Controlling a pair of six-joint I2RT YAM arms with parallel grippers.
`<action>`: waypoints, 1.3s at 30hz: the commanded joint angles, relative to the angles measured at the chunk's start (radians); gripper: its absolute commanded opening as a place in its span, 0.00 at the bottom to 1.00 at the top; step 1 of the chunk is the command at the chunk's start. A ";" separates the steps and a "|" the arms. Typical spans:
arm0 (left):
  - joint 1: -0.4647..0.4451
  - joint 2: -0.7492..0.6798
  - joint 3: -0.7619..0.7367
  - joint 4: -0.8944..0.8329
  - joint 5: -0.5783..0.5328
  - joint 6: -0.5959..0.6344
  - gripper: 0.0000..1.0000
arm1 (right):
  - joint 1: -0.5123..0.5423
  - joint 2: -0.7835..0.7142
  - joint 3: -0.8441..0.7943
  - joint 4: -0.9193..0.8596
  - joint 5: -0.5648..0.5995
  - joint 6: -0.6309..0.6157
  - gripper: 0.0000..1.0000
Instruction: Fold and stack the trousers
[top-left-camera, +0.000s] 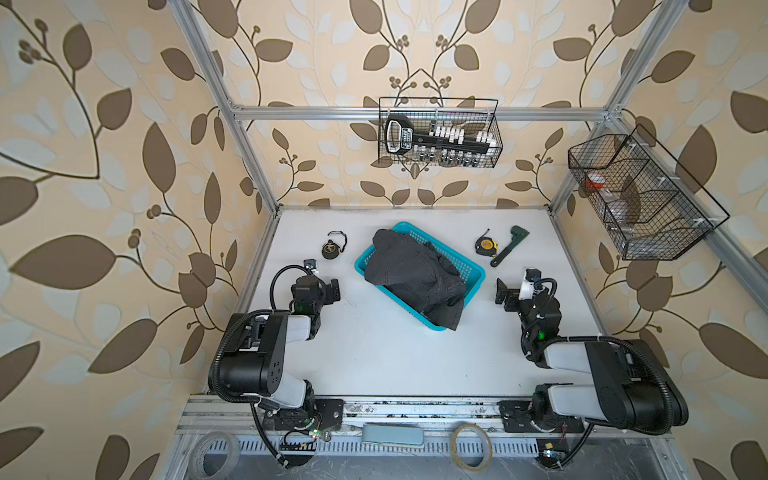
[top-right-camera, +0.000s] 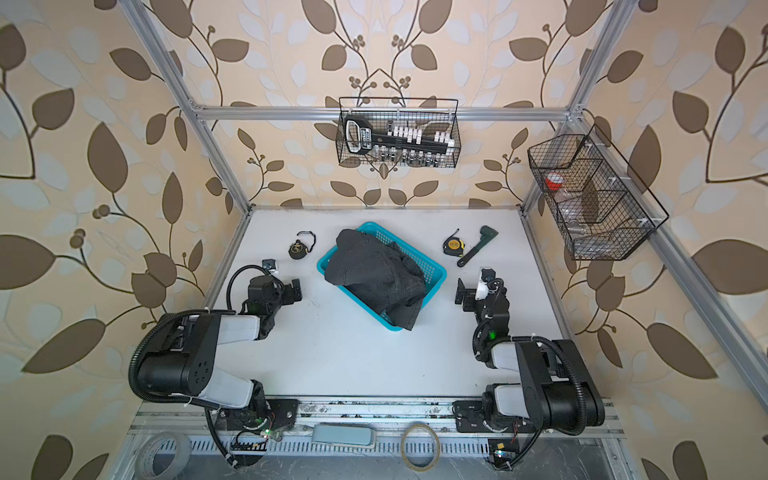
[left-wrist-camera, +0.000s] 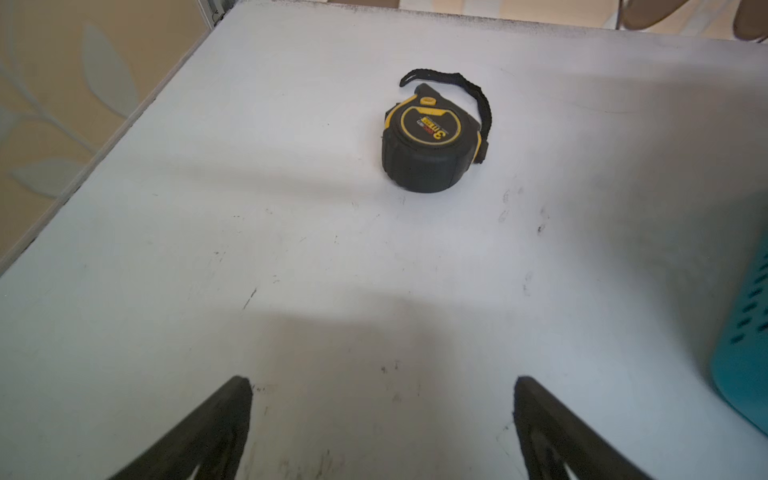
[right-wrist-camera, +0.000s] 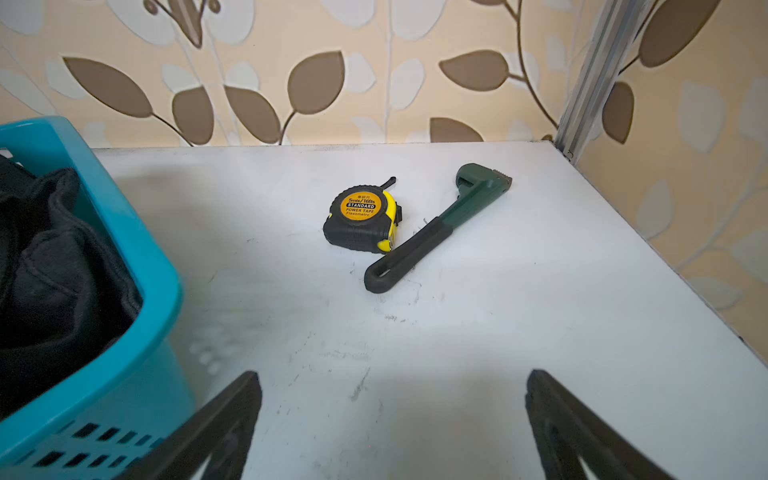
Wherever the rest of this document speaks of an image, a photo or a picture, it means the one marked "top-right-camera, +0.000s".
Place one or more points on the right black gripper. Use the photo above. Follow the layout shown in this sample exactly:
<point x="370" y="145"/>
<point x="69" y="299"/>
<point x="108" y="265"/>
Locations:
<point x="470" y="297"/>

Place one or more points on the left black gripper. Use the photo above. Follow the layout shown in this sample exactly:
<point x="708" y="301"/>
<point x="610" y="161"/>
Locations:
<point x="286" y="291"/>

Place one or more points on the teal plastic basket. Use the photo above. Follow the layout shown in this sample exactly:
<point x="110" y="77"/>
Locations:
<point x="435" y="274"/>

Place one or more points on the dark grey trousers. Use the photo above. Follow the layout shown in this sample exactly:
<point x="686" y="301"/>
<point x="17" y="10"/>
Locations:
<point x="380" y="275"/>

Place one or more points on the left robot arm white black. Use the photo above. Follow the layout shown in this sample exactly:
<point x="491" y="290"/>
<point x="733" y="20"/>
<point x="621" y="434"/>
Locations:
<point x="176" y="361"/>

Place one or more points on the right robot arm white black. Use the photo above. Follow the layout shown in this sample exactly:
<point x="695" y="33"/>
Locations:
<point x="554" y="391"/>

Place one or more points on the yellow black tape measure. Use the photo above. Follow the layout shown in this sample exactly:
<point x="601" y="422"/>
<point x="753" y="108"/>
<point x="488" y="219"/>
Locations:
<point x="454" y="246"/>

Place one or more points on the dark green pipe wrench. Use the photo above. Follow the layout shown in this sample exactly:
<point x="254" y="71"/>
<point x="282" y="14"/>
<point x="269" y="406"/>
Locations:
<point x="487" y="234"/>

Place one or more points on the red white small container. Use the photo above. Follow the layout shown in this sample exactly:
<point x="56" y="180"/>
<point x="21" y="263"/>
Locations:
<point x="555" y="182"/>

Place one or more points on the grey foot pedal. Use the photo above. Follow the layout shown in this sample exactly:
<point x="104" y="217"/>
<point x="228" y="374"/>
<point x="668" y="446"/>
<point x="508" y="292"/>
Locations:
<point x="344" y="435"/>

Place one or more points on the socket wrench set black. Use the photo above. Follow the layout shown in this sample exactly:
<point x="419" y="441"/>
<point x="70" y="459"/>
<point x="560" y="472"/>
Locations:
<point x="360" y="137"/>

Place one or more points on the clear tape roll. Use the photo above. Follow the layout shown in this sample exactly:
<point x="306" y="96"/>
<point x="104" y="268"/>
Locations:
<point x="163" y="456"/>

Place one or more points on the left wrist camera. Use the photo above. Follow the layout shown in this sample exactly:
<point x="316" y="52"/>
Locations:
<point x="270" y="265"/>

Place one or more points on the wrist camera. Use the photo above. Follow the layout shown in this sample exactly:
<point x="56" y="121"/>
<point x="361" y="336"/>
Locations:
<point x="488" y="284"/>
<point x="270" y="265"/>

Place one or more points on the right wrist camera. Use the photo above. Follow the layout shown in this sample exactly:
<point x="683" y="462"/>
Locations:
<point x="488" y="284"/>

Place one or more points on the aluminium frame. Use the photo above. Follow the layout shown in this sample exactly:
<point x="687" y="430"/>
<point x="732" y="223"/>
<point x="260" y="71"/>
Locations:
<point x="632" y="135"/>

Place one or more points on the black wire basket right wall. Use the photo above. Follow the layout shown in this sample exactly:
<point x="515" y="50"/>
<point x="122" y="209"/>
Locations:
<point x="606" y="210"/>

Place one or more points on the black wire basket wall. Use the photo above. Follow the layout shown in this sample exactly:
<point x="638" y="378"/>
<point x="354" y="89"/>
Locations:
<point x="398" y="150"/>
<point x="606" y="210"/>

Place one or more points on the black wire basket back wall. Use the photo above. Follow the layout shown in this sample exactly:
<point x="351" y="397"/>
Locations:
<point x="398" y="150"/>

